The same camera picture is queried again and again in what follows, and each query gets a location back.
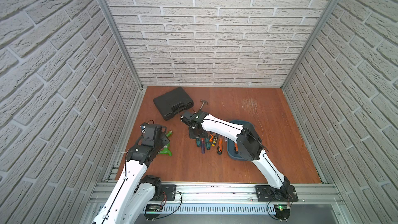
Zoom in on right controller board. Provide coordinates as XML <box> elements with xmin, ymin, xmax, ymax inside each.
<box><xmin>273</xmin><ymin>205</ymin><xmax>291</xmax><ymax>222</ymax></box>

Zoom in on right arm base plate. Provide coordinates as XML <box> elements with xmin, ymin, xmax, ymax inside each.
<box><xmin>255</xmin><ymin>185</ymin><xmax>299</xmax><ymax>202</ymax></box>

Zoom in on teal storage tray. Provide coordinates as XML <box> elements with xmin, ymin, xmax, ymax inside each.
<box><xmin>227</xmin><ymin>120</ymin><xmax>262</xmax><ymax>161</ymax></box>

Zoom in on left controller board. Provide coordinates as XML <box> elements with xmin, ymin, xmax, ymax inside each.
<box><xmin>144</xmin><ymin>204</ymin><xmax>163</xmax><ymax>221</ymax></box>

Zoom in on black plastic tool case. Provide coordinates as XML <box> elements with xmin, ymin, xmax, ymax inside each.
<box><xmin>153</xmin><ymin>87</ymin><xmax>194</xmax><ymax>121</ymax></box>

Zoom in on small claw hammer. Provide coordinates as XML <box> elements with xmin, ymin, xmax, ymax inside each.
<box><xmin>199</xmin><ymin>100</ymin><xmax>208</xmax><ymax>111</ymax></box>

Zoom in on small orange black screwdriver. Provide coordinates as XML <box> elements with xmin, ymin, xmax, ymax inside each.
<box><xmin>234</xmin><ymin>143</ymin><xmax>239</xmax><ymax>154</ymax></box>

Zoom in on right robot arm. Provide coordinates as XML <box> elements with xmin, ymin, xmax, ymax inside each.
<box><xmin>180</xmin><ymin>111</ymin><xmax>290</xmax><ymax>200</ymax></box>

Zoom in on large orange black screwdriver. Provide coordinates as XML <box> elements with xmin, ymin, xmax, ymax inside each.
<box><xmin>217</xmin><ymin>136</ymin><xmax>223</xmax><ymax>155</ymax></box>

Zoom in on black yellow screwdriver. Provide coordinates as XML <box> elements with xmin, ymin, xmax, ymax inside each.
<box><xmin>211</xmin><ymin>133</ymin><xmax>219</xmax><ymax>147</ymax></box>

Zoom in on controller board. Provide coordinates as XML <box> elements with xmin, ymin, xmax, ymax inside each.
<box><xmin>273</xmin><ymin>205</ymin><xmax>291</xmax><ymax>222</ymax></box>
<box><xmin>144</xmin><ymin>204</ymin><xmax>163</xmax><ymax>221</ymax></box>

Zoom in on lower green plastic faucet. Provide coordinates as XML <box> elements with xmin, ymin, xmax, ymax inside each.
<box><xmin>159</xmin><ymin>144</ymin><xmax>172</xmax><ymax>157</ymax></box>

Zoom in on purple slim screwdriver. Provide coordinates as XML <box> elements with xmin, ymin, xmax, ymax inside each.
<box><xmin>201</xmin><ymin>138</ymin><xmax>205</xmax><ymax>154</ymax></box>

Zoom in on aluminium front rail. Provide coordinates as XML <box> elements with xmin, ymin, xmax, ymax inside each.
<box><xmin>88</xmin><ymin>181</ymin><xmax>346</xmax><ymax>206</ymax></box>

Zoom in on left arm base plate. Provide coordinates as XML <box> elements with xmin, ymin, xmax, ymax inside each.
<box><xmin>151</xmin><ymin>184</ymin><xmax>177</xmax><ymax>202</ymax></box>

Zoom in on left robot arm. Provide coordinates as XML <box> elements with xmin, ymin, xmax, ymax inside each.
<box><xmin>92</xmin><ymin>123</ymin><xmax>170</xmax><ymax>224</ymax></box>

